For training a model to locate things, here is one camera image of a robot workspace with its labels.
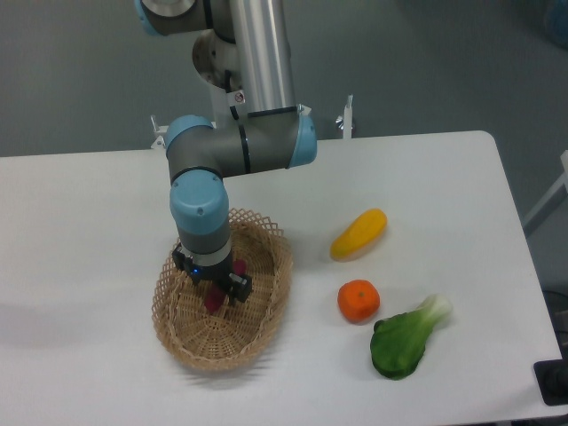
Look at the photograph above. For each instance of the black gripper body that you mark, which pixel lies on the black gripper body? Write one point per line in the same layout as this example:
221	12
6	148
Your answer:
218	273

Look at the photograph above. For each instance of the purple sweet potato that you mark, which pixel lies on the purple sweet potato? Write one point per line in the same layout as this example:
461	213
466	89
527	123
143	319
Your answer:
215	296

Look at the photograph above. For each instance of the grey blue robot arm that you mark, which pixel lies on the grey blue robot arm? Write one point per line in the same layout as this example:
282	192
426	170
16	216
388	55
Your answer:
243	54

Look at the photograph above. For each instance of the woven wicker oval basket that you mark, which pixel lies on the woven wicker oval basket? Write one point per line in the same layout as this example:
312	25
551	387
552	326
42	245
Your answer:
235	334

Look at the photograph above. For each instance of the orange tangerine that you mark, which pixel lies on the orange tangerine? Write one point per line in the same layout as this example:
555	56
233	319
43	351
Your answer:
358	300

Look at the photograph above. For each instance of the yellow mango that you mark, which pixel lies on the yellow mango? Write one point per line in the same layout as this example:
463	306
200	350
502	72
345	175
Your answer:
359	236

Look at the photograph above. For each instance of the green bok choy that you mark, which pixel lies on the green bok choy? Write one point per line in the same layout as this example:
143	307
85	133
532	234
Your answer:
399	342

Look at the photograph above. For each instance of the black device at table edge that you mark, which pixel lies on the black device at table edge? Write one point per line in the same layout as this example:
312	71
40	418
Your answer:
551	377

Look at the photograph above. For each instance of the white metal mounting frame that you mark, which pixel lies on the white metal mounting frame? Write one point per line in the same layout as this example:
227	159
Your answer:
345	123

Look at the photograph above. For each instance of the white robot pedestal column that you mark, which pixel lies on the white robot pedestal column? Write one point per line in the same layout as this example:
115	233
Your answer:
216	61

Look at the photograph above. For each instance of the white frame at right edge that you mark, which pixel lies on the white frame at right edge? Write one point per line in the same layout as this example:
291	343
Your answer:
552	198

